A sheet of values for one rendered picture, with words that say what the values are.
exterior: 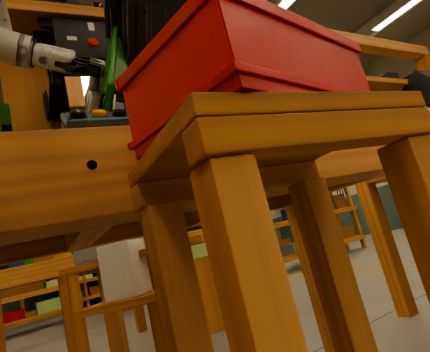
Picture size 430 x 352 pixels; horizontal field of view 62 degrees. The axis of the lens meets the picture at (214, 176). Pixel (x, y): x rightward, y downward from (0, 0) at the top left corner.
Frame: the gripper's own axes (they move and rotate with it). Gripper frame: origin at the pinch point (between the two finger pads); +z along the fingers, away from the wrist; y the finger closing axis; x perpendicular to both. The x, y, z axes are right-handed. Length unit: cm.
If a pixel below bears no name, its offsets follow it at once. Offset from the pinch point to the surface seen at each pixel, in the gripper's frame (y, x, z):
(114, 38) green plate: -7.6, -10.8, 3.2
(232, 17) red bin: -70, -25, 8
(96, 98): -20.7, 1.8, 0.8
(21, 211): -60, 8, -9
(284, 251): 291, 289, 365
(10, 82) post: 19.4, 15.3, -22.6
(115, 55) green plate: -9.8, -7.0, 4.1
